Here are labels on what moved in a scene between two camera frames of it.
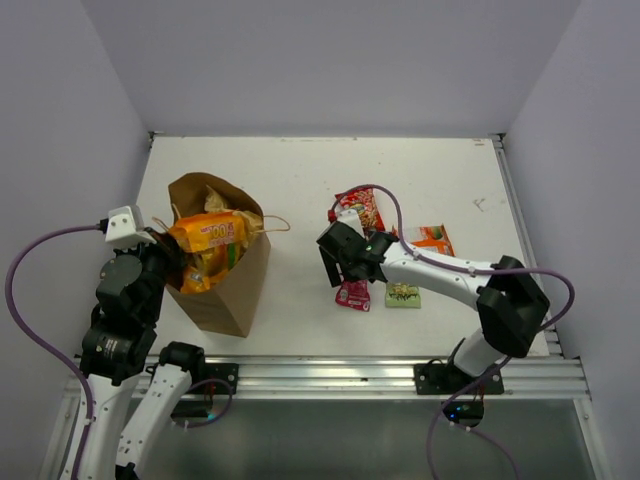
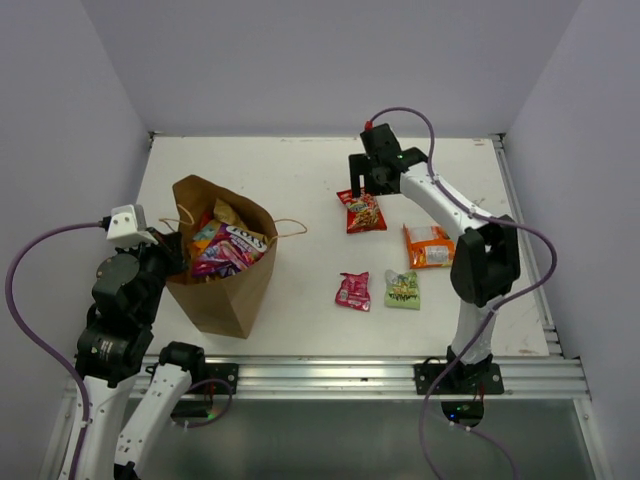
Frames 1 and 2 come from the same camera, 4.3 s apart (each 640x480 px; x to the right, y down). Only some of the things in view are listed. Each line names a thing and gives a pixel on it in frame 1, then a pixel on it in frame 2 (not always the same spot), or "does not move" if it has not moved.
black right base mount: x=464 y=403 does not move
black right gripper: x=332 y=269 → x=359 y=165
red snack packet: x=363 y=199 does not move
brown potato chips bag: x=214 y=194 → x=223 y=213
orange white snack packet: x=432 y=238 does not move
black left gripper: x=167 y=246 does not move
